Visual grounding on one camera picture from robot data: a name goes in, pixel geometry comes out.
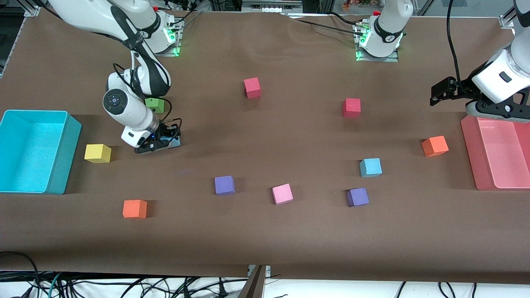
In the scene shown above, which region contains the teal floor cable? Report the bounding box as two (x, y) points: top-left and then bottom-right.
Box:
(48, 272), (63, 298)

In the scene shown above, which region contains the grey metal frame part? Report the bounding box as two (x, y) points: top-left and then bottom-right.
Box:
(242, 0), (303, 13)

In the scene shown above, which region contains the pink plastic bin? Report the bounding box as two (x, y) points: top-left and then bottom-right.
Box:
(460, 115), (530, 191)

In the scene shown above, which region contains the green foam cube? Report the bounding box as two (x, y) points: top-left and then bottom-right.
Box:
(144, 97), (165, 114)

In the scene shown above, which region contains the red foam cube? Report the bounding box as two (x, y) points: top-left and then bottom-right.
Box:
(243, 77), (262, 99)
(342, 98), (361, 118)

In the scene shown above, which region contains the table cover sheet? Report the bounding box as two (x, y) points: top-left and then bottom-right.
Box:
(0, 7), (530, 286)

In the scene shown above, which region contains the yellow foam cube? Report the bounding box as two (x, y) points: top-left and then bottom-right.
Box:
(84, 144), (112, 163)

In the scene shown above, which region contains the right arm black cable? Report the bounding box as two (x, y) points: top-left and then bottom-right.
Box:
(113, 62), (183, 138)

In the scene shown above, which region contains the cyan plastic bin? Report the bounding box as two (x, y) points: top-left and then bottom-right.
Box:
(0, 109), (82, 195)

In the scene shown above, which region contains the dark metal bar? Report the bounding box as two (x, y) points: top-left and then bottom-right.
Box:
(237, 266), (266, 298)

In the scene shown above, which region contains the pink foam cube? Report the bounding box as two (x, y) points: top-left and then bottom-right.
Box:
(272, 183), (294, 205)

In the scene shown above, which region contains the purple foam cube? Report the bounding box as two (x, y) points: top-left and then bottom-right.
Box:
(214, 175), (236, 196)
(346, 187), (370, 207)

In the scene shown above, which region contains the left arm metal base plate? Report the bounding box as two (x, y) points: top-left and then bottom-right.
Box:
(356, 23), (399, 62)

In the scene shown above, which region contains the orange foam cube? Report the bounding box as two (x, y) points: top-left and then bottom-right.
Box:
(123, 199), (148, 219)
(422, 135), (449, 157)

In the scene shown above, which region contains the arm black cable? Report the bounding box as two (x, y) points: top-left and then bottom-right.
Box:
(113, 62), (183, 138)
(446, 0), (462, 83)

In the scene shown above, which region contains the black cable on table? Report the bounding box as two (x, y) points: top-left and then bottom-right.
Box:
(282, 14), (359, 34)
(176, 10), (203, 29)
(329, 12), (357, 25)

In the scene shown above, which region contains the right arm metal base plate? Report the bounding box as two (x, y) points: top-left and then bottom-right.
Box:
(155, 19), (182, 57)

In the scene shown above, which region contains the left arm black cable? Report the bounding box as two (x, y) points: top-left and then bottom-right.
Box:
(446, 0), (462, 83)

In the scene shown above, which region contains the black looped floor cable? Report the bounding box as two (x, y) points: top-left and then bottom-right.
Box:
(0, 251), (41, 298)

